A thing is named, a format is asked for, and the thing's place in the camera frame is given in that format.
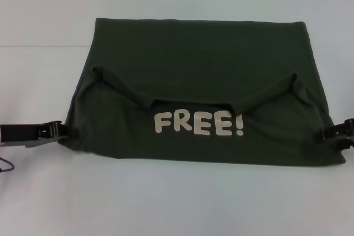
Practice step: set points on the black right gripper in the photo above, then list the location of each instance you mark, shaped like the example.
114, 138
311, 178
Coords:
345, 132

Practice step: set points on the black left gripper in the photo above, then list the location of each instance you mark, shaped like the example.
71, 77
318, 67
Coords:
22, 133

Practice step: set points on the dark green t-shirt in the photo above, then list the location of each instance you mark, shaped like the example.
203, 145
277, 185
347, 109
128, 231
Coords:
193, 81

